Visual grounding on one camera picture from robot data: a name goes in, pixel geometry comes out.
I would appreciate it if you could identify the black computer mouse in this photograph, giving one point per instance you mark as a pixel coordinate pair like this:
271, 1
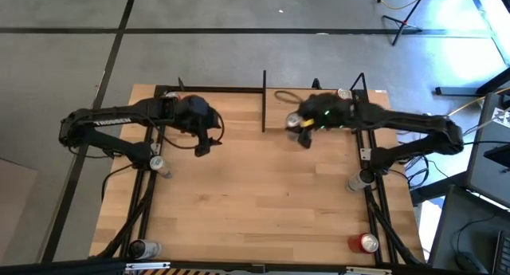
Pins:
468, 263

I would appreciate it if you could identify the black monitor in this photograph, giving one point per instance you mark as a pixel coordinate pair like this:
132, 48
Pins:
500, 155

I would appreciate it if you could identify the silver mounting plate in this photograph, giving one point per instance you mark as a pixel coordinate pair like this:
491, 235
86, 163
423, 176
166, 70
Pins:
365, 154

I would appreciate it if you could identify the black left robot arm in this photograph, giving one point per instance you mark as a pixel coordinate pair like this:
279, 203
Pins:
103, 121

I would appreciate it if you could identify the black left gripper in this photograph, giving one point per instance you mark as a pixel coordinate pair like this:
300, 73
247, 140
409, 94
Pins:
195, 113

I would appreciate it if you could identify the blue silver energy drink can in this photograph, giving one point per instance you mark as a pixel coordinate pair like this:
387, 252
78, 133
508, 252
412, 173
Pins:
294, 119
157, 163

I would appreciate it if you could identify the brown floor mat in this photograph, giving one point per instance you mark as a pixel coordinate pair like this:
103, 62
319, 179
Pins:
16, 211

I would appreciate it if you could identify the dark grey desk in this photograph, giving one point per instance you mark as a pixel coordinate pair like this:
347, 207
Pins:
450, 227

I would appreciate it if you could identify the black tripod stand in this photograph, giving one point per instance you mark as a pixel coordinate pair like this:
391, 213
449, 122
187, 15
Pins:
402, 24

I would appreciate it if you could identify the wooden shelf board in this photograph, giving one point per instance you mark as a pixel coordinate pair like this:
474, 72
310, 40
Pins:
279, 115

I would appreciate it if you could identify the black shelf divider panel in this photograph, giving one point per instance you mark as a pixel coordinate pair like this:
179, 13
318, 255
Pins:
264, 107

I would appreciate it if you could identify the white slim can black top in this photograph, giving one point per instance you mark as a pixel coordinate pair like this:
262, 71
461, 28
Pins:
358, 181
147, 249

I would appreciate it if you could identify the black desk leg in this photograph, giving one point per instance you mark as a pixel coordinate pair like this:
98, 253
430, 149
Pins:
458, 91

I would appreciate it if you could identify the silver bracket with hazard tape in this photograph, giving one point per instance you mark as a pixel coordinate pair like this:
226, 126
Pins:
147, 265

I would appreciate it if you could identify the black aluminium table frame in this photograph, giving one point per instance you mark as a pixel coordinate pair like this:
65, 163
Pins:
215, 89

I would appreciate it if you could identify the silver metal bracket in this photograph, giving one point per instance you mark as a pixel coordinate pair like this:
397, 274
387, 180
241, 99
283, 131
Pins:
368, 271

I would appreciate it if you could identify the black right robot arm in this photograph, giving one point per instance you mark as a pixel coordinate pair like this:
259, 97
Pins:
410, 123

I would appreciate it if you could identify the red soda can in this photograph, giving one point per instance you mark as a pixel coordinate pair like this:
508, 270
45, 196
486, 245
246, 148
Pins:
360, 244
344, 94

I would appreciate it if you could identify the black white marker tag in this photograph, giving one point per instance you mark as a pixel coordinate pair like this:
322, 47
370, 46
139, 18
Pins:
501, 116

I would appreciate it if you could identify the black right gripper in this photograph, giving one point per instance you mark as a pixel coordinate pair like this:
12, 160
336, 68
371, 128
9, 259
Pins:
330, 109

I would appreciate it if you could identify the black keyboard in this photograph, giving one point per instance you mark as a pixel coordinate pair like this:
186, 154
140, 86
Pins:
503, 251

